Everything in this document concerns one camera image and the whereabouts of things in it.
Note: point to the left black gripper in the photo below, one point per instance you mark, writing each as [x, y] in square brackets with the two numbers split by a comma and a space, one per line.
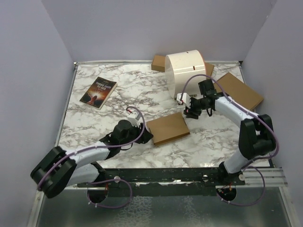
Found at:
[145, 137]

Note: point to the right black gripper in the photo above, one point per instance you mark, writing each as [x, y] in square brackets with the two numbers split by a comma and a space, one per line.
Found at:
[190, 112]

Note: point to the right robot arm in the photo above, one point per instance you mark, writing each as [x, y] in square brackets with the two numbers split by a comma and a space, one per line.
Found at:
[256, 136]

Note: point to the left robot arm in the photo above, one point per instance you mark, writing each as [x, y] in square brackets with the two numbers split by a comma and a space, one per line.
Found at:
[54, 172]

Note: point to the white cylindrical bread box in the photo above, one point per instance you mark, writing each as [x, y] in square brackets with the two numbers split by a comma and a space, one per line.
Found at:
[179, 67]

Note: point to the closed brown cardboard box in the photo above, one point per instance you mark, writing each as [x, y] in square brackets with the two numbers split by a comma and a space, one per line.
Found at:
[239, 91]

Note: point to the small brown box behind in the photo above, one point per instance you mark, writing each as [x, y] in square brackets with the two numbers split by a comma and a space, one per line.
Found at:
[158, 63]

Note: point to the brown cardboard piece behind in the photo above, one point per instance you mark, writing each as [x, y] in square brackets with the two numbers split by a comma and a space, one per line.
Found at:
[209, 69]

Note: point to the dark paperback book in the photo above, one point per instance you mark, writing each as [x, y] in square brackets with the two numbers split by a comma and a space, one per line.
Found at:
[98, 92]

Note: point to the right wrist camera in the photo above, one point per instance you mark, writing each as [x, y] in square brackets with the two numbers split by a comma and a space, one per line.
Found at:
[183, 98]

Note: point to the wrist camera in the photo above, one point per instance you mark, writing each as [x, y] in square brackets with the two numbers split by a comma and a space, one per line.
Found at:
[183, 98]
[134, 118]

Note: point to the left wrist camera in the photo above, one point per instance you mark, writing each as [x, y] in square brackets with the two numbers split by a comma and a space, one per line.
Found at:
[134, 118]

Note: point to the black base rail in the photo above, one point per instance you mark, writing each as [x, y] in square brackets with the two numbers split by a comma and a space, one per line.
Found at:
[152, 182]

